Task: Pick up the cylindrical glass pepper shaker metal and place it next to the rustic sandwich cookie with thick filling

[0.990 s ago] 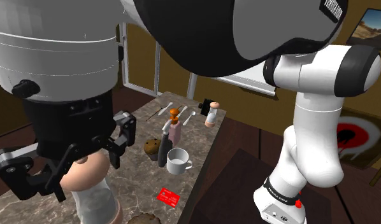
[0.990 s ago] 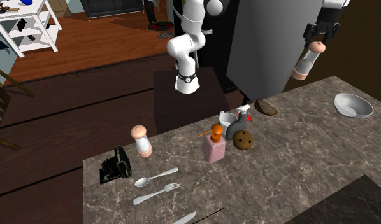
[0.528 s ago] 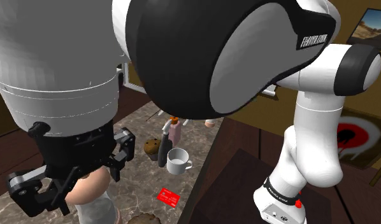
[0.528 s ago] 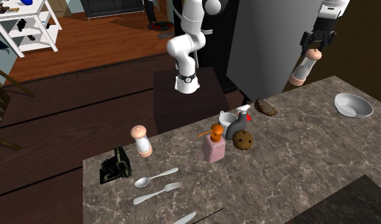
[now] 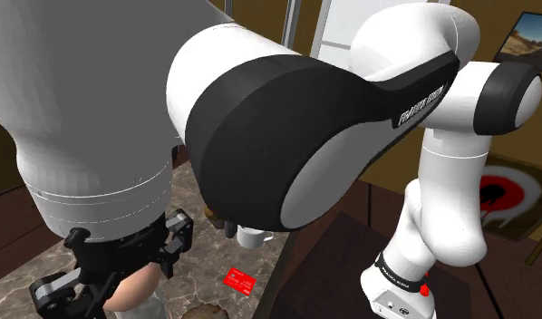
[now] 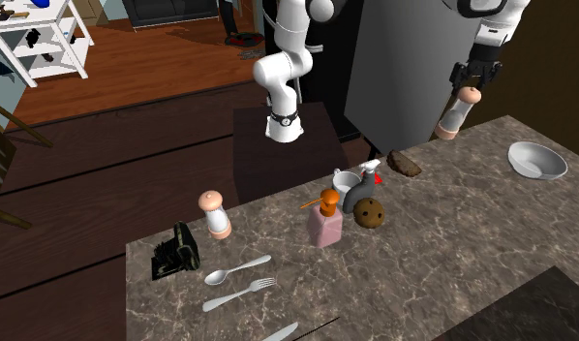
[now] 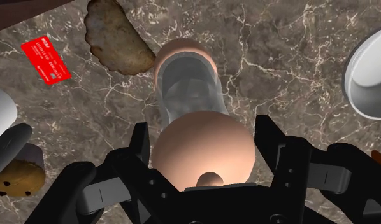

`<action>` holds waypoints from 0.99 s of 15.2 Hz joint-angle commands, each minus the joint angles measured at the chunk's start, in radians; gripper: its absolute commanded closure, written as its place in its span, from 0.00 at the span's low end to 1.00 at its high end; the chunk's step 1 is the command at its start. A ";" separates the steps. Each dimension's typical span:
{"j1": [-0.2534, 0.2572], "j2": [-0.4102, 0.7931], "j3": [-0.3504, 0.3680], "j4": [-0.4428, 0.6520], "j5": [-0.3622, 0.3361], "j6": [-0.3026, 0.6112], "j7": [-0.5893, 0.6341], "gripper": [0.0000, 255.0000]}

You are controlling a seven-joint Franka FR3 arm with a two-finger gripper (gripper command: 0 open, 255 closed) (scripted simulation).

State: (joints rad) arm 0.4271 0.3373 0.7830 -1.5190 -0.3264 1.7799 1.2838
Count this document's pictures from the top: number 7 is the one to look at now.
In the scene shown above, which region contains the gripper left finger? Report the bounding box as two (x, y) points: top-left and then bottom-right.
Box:
(24, 122), (191, 224)

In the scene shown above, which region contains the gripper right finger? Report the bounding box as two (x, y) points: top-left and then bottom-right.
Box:
(254, 114), (381, 224)

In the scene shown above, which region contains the peach and glass shaker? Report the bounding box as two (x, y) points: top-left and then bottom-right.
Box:
(150, 38), (257, 192)

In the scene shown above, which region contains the chocolate chip muffin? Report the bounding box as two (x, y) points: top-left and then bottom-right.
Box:
(0, 143), (47, 198)

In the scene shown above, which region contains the white bowl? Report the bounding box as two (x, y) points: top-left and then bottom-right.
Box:
(341, 24), (381, 120)

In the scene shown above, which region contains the red card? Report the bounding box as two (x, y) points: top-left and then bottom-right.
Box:
(20, 35), (72, 87)

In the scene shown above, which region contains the brown baked pastry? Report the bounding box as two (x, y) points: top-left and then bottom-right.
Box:
(84, 0), (157, 76)

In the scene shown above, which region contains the white cup with grey handle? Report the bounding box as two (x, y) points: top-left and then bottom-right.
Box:
(0, 86), (34, 179)

